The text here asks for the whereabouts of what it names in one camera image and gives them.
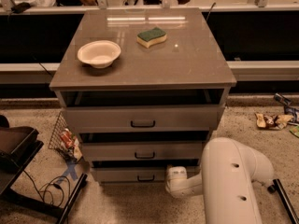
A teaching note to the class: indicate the grey middle drawer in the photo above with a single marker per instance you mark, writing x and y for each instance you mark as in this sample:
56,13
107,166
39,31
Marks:
140,151

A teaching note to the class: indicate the white paper bowl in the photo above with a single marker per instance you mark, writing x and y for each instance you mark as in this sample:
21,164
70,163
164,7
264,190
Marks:
99,54

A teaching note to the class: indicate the grey bottom drawer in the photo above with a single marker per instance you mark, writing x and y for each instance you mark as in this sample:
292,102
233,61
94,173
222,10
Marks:
127,174

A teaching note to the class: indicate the wire mesh basket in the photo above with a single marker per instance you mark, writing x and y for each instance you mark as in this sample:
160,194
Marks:
56,144

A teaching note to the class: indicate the grey drawer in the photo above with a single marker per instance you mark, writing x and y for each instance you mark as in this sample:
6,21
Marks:
140,151
127,174
143,118

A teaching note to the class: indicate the grey top drawer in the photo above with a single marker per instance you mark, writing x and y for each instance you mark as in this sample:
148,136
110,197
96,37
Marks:
143,118

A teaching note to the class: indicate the green packet at edge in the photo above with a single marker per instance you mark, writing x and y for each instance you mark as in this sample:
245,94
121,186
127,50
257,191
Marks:
295,131

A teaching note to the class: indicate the crumpled snack wrapper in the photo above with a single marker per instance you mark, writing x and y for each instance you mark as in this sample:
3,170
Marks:
272,122

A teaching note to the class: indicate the black cart leg right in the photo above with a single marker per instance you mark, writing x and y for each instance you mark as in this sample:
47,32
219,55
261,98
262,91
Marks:
277,187

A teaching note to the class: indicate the grey drawer cabinet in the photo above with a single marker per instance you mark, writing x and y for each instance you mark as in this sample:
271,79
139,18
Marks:
188,68

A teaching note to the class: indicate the blue snack packet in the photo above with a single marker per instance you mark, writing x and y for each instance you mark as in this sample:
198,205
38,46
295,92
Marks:
288,110

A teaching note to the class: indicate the green yellow sponge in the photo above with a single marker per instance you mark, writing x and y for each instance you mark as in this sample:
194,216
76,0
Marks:
151,37

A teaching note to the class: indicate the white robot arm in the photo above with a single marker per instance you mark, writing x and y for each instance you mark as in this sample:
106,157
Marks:
228,169

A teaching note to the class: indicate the red snack can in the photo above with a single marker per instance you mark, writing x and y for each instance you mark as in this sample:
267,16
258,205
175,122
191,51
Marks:
67,139

